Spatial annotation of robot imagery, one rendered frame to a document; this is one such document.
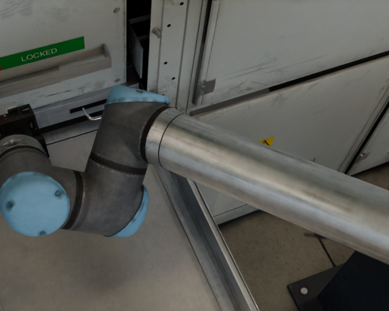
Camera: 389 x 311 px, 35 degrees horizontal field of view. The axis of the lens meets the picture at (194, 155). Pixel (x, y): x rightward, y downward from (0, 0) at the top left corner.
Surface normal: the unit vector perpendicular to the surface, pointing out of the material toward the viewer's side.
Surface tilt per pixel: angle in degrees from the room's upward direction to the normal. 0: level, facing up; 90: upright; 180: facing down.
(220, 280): 0
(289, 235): 0
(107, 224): 69
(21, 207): 58
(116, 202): 49
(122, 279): 0
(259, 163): 20
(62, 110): 90
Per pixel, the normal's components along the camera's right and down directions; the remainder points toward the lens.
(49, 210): 0.32, 0.42
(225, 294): 0.10, -0.51
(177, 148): -0.47, 0.00
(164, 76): 0.40, 0.80
